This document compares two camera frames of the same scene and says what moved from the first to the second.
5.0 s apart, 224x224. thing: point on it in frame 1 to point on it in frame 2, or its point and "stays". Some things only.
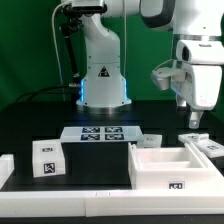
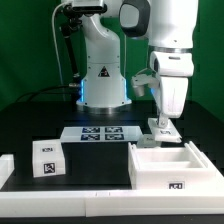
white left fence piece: (7, 166) stays
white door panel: (213, 149) to (164, 134)
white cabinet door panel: (150, 141) stays
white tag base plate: (98, 134) stays
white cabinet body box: (177, 168) stays
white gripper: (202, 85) to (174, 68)
